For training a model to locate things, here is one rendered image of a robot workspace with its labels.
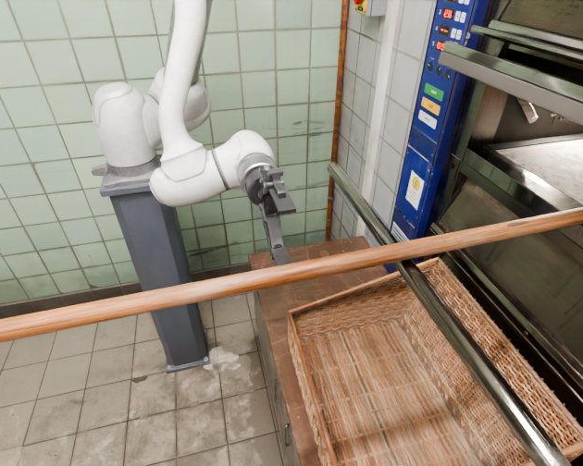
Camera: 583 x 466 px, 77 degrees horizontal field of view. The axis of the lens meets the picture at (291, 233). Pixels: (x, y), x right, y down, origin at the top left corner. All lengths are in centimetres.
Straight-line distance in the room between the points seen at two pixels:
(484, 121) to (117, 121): 98
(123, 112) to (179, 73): 36
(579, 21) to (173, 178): 81
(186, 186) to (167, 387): 123
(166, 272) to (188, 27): 90
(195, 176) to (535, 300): 80
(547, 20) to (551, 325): 60
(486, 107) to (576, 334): 54
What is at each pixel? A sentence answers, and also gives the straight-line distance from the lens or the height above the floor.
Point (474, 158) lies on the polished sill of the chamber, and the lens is 106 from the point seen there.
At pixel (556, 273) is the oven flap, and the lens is 96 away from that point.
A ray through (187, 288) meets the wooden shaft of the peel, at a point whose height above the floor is 120.
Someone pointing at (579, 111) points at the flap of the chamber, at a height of 141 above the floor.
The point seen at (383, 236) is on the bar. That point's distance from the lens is 70.
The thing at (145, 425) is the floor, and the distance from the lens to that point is 185.
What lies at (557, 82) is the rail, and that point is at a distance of 71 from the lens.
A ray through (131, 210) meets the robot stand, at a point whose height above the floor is 91.
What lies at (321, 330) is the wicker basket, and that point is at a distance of 123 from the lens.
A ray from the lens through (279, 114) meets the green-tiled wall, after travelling 180.
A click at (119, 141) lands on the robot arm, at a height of 114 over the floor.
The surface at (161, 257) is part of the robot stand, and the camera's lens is 143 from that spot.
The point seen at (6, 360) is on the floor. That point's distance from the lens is 236.
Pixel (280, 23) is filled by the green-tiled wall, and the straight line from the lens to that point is 171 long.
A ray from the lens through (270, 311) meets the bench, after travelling 133.
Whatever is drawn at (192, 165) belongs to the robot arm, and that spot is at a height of 121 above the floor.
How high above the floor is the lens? 159
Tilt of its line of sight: 38 degrees down
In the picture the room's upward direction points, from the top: straight up
